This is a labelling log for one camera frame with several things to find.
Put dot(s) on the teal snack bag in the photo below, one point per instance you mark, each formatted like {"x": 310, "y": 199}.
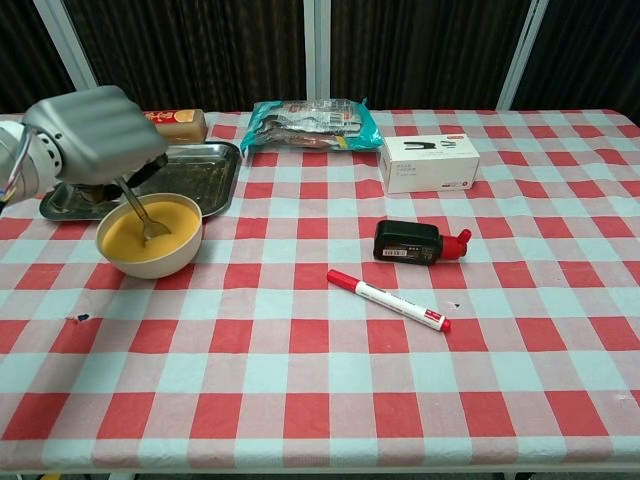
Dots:
{"x": 310, "y": 125}

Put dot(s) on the red white checkered tablecloth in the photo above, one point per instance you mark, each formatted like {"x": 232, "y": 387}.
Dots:
{"x": 350, "y": 375}

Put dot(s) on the black ink bottle red cap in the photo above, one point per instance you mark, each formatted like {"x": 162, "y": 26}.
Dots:
{"x": 405, "y": 245}

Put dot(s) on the metal spoon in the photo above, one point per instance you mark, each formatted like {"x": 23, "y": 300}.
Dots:
{"x": 145, "y": 220}

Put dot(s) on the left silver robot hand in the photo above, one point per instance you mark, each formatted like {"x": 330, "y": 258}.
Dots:
{"x": 100, "y": 135}

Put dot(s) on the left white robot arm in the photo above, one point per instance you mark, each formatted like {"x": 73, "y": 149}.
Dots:
{"x": 20, "y": 160}

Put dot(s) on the white stapler box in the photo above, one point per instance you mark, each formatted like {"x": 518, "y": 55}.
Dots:
{"x": 430, "y": 165}

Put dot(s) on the white bowl of yellow soup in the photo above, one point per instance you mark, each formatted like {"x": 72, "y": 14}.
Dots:
{"x": 165, "y": 260}

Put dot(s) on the rectangular stainless steel tray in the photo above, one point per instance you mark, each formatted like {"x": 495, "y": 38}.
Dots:
{"x": 200, "y": 175}

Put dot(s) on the grey metal partition post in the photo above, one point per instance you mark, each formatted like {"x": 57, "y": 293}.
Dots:
{"x": 520, "y": 55}
{"x": 65, "y": 45}
{"x": 317, "y": 50}

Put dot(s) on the dark brown curtain panel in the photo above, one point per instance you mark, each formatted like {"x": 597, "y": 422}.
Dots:
{"x": 585, "y": 50}
{"x": 415, "y": 50}
{"x": 25, "y": 50}
{"x": 200, "y": 50}

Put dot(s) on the red and white marker pen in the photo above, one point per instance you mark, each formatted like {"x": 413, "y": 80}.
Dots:
{"x": 390, "y": 299}

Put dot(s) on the brown drink bottle red label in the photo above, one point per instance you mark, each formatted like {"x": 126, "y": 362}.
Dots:
{"x": 182, "y": 125}

